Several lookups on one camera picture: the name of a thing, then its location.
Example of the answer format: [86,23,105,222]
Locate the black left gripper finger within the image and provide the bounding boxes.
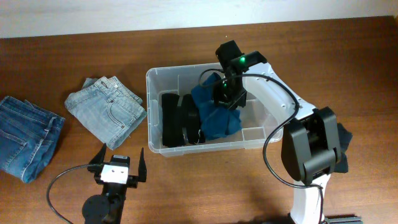
[138,148,147,182]
[89,143,107,164]

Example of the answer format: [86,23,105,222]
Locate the blue garment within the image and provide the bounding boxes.
[191,85,242,140]

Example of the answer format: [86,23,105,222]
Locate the black garment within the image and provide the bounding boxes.
[161,93,205,147]

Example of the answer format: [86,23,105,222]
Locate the dark grey garment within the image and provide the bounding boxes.
[335,123,353,174]

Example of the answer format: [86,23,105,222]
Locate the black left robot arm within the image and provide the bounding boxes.
[82,144,147,224]

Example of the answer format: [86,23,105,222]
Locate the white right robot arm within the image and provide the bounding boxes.
[214,40,362,223]

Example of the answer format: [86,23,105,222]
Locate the clear plastic storage bin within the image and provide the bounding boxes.
[146,63,279,157]

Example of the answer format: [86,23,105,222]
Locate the light blue folded jeans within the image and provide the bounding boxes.
[65,76,147,150]

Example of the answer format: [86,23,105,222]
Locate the dark blue folded jeans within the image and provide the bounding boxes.
[1,96,65,184]

